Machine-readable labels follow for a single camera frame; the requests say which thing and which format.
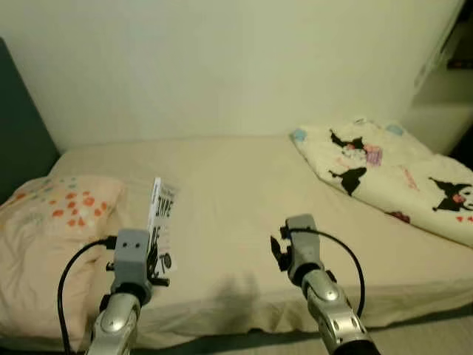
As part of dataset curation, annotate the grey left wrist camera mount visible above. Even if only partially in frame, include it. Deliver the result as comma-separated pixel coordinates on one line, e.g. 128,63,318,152
115,228,152,285

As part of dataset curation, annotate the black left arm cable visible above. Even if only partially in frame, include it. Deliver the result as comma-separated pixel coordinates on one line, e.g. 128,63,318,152
58,237,119,355

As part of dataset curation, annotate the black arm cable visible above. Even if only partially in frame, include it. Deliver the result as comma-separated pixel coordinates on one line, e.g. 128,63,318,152
58,237,119,355
285,228,367,319

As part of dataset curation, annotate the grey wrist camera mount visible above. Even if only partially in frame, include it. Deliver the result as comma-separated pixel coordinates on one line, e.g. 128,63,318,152
285,214,322,271
115,228,152,285

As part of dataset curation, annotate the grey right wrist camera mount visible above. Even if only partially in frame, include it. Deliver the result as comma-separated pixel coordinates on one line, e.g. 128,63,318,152
285,214,322,271

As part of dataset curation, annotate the white book with blue letters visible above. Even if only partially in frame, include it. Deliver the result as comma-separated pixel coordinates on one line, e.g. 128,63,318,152
146,177,178,276

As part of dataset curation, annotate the white shelf unit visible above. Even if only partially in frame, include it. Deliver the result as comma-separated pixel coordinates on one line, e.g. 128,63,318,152
403,0,473,160

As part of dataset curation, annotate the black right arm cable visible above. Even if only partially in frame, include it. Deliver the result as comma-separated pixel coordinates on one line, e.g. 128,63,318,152
285,228,367,319

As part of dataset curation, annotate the pink pillow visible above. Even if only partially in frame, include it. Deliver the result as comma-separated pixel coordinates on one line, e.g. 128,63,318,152
0,174,126,341

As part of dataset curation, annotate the cream cartoon print blanket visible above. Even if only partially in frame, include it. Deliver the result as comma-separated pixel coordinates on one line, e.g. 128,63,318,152
290,117,473,247

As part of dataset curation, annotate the beige bed mattress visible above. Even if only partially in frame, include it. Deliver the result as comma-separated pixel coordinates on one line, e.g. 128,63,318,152
0,133,473,348

